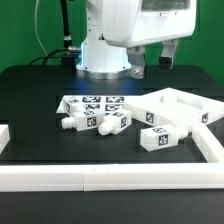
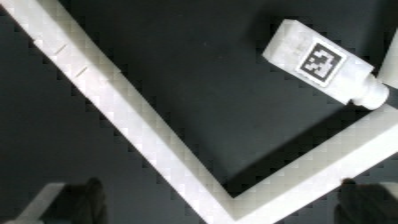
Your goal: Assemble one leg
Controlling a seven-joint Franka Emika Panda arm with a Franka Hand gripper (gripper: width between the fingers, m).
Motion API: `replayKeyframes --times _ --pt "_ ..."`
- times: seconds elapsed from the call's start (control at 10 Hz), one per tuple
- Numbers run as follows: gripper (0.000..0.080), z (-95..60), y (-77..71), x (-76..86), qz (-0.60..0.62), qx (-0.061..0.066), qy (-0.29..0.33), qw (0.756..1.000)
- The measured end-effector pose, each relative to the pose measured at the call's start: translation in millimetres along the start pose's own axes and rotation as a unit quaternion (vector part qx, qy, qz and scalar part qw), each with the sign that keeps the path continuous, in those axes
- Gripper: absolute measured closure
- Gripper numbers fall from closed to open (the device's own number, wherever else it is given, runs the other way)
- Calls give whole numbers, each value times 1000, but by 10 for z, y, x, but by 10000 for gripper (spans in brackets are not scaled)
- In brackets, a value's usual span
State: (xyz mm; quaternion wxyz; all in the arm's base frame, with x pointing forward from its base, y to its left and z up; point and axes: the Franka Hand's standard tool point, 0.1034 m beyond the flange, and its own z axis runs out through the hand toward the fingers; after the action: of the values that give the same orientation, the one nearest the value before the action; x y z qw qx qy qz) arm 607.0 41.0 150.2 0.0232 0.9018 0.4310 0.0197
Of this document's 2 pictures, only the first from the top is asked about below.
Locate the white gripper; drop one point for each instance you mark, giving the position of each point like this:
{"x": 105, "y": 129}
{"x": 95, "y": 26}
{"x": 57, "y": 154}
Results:
{"x": 130, "y": 23}

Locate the white square tabletop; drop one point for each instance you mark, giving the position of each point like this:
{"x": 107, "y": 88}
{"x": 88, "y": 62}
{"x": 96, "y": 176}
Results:
{"x": 175, "y": 107}

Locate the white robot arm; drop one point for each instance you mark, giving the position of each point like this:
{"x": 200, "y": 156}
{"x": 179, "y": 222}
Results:
{"x": 98, "y": 59}

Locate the white obstacle fence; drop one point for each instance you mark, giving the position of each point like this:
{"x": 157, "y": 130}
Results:
{"x": 210, "y": 174}

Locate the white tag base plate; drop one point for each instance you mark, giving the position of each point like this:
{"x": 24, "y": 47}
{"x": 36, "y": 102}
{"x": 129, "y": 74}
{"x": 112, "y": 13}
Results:
{"x": 108, "y": 103}

